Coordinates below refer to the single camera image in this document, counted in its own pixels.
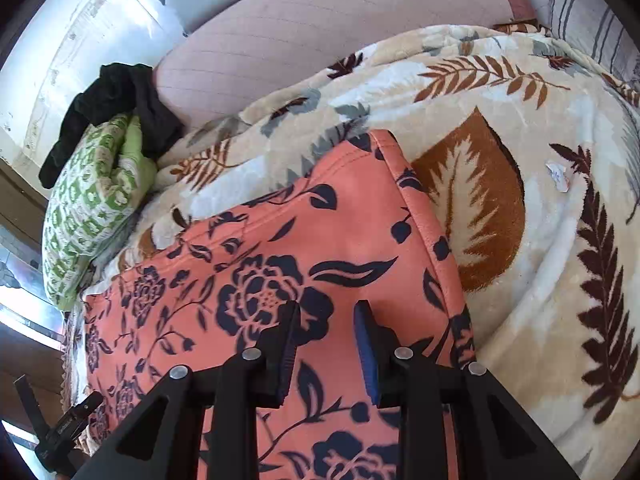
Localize orange floral print garment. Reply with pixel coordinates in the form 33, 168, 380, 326
85, 130, 475, 479

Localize cream leaf pattern blanket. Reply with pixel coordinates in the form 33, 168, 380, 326
70, 25, 639, 479

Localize striped grey pillow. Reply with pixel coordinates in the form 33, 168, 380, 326
549, 0, 639, 90

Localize black cloth on pillow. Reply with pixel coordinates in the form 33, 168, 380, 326
38, 63, 184, 190

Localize green white patterned pillow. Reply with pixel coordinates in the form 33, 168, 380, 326
41, 114, 156, 311

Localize stained glass window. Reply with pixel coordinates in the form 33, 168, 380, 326
1, 226, 65, 351

